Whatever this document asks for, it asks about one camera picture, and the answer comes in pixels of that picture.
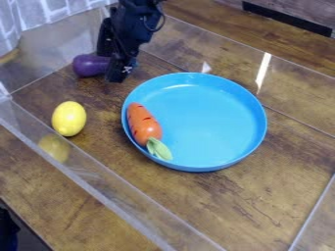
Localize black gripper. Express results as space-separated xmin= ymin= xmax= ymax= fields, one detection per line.
xmin=97 ymin=0 xmax=165 ymax=82

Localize purple toy eggplant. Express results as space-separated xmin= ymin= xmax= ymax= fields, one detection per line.
xmin=72 ymin=54 xmax=109 ymax=77

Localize blue round tray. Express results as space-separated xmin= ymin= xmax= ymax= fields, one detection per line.
xmin=122 ymin=73 xmax=267 ymax=173

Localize yellow toy lemon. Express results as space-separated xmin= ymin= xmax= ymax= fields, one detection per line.
xmin=50 ymin=101 xmax=86 ymax=136

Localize orange toy carrot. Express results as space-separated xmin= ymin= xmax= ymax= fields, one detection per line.
xmin=126 ymin=102 xmax=172 ymax=161

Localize black bar on background table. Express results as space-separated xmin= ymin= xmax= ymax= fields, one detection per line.
xmin=241 ymin=1 xmax=335 ymax=37

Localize clear acrylic back wall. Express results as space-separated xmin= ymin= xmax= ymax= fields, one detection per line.
xmin=100 ymin=3 xmax=335 ymax=138

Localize clear acrylic wall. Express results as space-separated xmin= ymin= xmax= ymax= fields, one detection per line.
xmin=0 ymin=94 xmax=227 ymax=251
xmin=100 ymin=3 xmax=335 ymax=138

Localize clear acrylic front wall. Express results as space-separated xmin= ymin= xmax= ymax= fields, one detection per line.
xmin=0 ymin=94 xmax=227 ymax=251

